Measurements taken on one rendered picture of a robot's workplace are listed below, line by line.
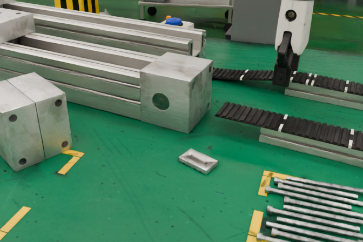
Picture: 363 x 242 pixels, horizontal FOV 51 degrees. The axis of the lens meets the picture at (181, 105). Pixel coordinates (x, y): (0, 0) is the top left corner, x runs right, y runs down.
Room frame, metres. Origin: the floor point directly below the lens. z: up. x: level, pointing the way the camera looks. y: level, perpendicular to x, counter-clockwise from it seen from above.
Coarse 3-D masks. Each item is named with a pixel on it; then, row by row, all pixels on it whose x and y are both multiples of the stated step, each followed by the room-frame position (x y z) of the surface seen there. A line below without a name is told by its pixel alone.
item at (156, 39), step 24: (48, 24) 0.90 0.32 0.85; (72, 24) 0.87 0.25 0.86; (96, 24) 0.86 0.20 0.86; (120, 24) 0.90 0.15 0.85; (144, 24) 0.87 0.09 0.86; (168, 24) 0.87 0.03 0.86; (120, 48) 0.81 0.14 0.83; (144, 48) 0.79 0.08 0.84; (168, 48) 0.78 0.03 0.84; (192, 48) 0.77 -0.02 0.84
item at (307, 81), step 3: (303, 75) 0.70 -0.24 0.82; (306, 75) 0.71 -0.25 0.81; (309, 75) 0.70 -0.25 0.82; (312, 75) 0.71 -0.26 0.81; (300, 78) 0.69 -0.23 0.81; (303, 78) 0.69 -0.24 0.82; (306, 78) 0.69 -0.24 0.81; (309, 78) 0.69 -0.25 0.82; (300, 81) 0.67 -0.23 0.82; (303, 81) 0.68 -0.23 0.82; (306, 81) 0.67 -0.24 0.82; (309, 81) 0.68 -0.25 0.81; (306, 84) 0.67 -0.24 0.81
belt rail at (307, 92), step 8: (288, 88) 0.69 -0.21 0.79; (296, 88) 0.68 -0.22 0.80; (304, 88) 0.67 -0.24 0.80; (312, 88) 0.67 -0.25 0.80; (320, 88) 0.66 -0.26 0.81; (296, 96) 0.68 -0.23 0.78; (304, 96) 0.67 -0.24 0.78; (312, 96) 0.67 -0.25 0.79; (320, 96) 0.66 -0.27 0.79; (328, 96) 0.66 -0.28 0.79; (336, 96) 0.65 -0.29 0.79; (344, 96) 0.64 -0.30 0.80; (352, 96) 0.64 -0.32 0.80; (360, 96) 0.63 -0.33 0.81; (336, 104) 0.65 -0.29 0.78; (344, 104) 0.64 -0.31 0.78; (352, 104) 0.64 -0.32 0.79; (360, 104) 0.63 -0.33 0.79
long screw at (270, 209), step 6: (270, 210) 0.35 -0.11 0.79; (276, 210) 0.35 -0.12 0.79; (282, 210) 0.35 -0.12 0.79; (288, 216) 0.35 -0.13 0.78; (294, 216) 0.35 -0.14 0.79; (300, 216) 0.34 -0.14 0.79; (306, 216) 0.34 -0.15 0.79; (318, 222) 0.34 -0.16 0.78; (324, 222) 0.34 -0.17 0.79; (330, 222) 0.34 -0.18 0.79; (336, 222) 0.34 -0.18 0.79; (348, 228) 0.33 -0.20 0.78; (354, 228) 0.33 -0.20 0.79
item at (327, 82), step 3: (324, 78) 0.69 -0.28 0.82; (327, 78) 0.69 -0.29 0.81; (330, 78) 0.69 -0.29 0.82; (324, 81) 0.68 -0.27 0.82; (327, 81) 0.68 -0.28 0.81; (330, 81) 0.68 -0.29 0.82; (321, 84) 0.67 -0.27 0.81; (324, 84) 0.66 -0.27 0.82; (327, 84) 0.67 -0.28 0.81; (330, 84) 0.66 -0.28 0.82; (321, 87) 0.66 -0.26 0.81; (324, 87) 0.65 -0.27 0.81; (327, 87) 0.65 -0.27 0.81; (330, 87) 0.65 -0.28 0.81
